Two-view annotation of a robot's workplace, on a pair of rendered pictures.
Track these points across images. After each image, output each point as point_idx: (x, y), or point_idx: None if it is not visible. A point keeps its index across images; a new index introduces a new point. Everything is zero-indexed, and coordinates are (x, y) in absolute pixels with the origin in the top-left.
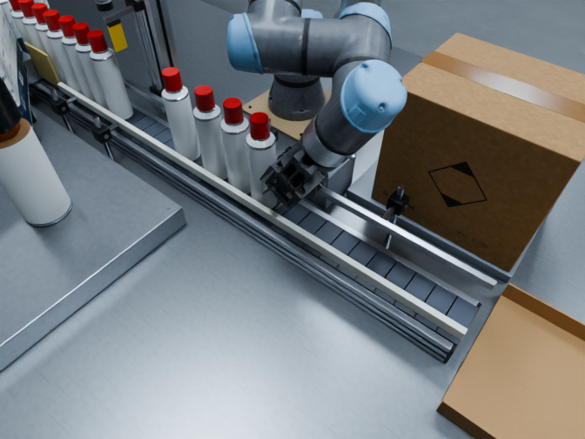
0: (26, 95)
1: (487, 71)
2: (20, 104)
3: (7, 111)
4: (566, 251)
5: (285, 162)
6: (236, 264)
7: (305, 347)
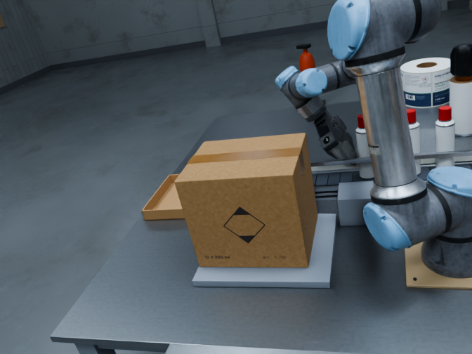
0: None
1: (258, 157)
2: None
3: (454, 67)
4: (190, 251)
5: (333, 119)
6: None
7: None
